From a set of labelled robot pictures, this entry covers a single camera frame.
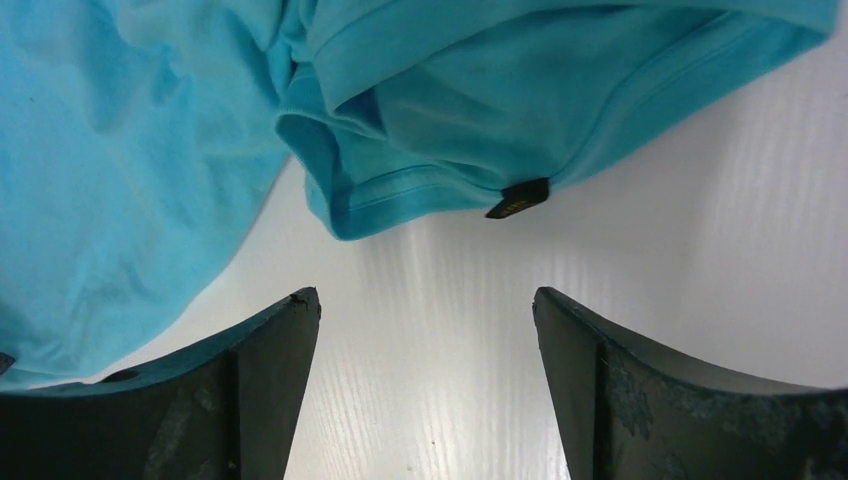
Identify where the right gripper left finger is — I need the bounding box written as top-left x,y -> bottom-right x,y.
1,287 -> 321,479

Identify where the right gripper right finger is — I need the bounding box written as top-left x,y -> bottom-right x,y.
532,287 -> 847,479

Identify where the teal t shirt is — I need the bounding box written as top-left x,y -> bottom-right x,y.
1,1 -> 839,391

